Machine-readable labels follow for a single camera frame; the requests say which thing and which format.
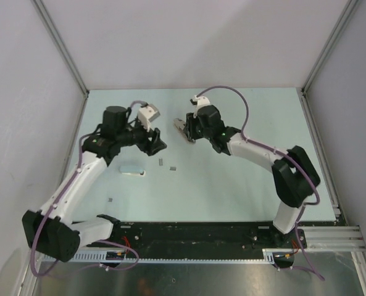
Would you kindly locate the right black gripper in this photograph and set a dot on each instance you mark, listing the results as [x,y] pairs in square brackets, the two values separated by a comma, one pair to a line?
[189,128]

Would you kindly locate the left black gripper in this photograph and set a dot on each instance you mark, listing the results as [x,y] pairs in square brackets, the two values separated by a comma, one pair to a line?
[151,147]

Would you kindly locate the beige black stapler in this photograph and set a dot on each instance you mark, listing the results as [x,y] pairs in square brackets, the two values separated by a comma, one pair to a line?
[179,124]

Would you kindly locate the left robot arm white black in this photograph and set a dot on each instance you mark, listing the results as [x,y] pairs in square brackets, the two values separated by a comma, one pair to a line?
[51,230]

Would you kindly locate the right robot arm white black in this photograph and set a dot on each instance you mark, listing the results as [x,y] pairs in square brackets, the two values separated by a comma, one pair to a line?
[294,175]

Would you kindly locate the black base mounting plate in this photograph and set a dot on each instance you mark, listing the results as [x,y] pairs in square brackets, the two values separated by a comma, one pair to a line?
[200,240]

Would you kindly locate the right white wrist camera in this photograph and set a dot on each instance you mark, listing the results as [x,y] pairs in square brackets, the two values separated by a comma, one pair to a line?
[199,102]

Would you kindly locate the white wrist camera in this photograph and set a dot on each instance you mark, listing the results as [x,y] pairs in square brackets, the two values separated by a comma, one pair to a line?
[199,102]
[147,114]

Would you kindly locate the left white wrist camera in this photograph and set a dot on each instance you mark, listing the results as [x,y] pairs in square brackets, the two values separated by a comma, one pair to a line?
[147,114]

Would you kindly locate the white slotted cable duct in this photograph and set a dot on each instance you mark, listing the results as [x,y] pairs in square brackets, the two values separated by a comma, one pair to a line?
[267,256]

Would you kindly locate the aluminium frame rail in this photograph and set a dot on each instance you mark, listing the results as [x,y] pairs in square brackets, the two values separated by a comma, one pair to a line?
[334,239]

